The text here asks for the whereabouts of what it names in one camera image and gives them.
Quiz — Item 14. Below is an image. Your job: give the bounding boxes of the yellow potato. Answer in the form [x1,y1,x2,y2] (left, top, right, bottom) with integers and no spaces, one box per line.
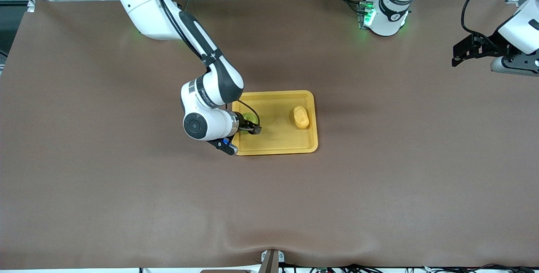
[294,105,311,129]

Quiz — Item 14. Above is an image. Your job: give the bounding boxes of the large table cover mat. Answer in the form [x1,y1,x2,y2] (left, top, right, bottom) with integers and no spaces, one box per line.
[0,0,539,270]

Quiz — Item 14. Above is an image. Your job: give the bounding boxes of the yellow rectangular plastic tray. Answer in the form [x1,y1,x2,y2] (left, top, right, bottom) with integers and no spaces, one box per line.
[231,90,319,156]

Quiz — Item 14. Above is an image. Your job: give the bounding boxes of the green apple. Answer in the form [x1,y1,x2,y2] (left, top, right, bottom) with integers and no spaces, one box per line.
[241,113,259,135]

